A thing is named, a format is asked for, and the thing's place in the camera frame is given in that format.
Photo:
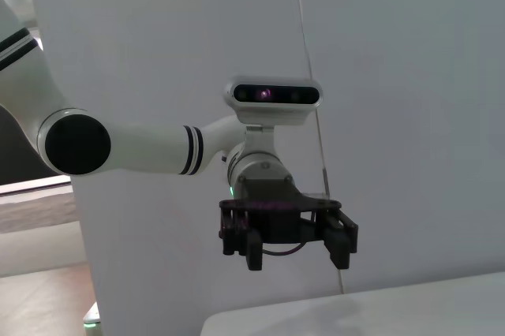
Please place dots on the white base with green light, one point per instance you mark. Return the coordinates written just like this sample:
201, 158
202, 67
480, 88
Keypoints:
92, 316

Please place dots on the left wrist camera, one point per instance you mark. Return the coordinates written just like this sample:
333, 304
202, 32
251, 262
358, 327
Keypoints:
272, 93

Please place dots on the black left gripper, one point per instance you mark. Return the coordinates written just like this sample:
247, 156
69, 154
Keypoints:
272, 194

